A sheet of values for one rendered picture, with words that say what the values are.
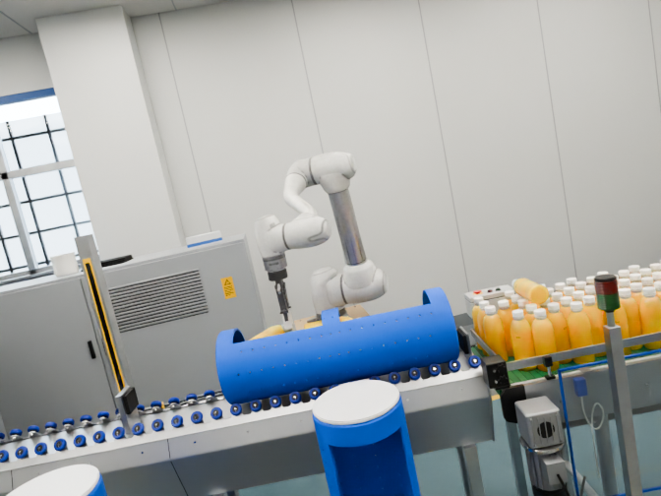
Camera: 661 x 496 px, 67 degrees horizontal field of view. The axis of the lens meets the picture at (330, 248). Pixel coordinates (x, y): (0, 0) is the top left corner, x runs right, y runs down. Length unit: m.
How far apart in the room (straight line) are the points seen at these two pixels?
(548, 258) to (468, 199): 1.05
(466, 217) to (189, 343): 2.89
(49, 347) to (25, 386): 0.30
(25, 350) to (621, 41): 5.77
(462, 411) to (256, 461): 0.79
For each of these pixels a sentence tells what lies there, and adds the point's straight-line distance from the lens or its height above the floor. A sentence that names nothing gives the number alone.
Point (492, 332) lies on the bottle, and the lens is 2.04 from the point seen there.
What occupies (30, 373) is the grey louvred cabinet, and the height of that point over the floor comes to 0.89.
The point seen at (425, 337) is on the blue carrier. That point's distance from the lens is 1.86.
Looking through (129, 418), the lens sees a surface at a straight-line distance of 2.20.
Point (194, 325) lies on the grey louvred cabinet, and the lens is 3.55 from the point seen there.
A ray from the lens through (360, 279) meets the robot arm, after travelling 2.44.
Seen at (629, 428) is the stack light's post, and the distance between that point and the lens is 1.94.
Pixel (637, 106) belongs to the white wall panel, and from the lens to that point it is 6.06.
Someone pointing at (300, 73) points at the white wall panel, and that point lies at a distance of 4.81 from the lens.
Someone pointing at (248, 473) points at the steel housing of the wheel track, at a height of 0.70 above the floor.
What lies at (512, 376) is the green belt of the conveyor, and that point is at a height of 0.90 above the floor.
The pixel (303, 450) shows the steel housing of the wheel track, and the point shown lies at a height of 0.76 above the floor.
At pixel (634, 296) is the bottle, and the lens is 2.16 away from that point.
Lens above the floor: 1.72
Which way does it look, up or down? 8 degrees down
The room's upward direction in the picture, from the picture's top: 12 degrees counter-clockwise
